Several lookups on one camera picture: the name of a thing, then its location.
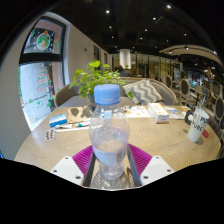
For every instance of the white cup with black print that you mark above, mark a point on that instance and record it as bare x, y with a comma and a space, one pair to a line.
197, 126

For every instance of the white and orange carton box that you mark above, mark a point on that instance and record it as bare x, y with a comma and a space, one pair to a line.
158, 112

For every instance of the white pen-shaped thermometer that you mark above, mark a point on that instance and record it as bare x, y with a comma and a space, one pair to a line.
71, 126

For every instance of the black-framed window with stickers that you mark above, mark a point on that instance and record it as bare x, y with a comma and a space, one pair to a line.
40, 83

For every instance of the beige upholstered bench sofa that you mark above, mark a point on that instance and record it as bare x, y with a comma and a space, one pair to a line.
166, 91

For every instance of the group of ceiling spotlights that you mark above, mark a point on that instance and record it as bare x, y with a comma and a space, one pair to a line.
145, 30

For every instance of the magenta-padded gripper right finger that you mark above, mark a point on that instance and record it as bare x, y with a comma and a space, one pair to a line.
154, 168

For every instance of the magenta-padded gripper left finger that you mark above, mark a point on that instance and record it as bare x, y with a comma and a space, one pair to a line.
71, 168

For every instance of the white printed paper sheets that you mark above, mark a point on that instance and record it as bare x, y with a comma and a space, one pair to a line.
136, 111

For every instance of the black round disc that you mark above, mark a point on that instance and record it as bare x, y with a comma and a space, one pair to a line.
189, 117

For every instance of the pill blister pack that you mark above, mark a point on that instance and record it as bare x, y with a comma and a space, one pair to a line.
50, 134

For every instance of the small blue and white box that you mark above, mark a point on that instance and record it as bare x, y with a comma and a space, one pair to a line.
58, 120

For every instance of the flat round red coaster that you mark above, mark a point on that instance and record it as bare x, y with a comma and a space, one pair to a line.
205, 133

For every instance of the group of round-backed chairs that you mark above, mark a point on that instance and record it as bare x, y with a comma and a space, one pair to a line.
185, 88

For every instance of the green potted plant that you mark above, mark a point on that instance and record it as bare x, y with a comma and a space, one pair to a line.
93, 78

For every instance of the grey zigzag pattern cushion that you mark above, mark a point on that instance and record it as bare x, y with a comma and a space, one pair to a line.
144, 90

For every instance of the clear bottle with blue cap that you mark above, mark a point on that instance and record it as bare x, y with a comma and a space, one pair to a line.
109, 133

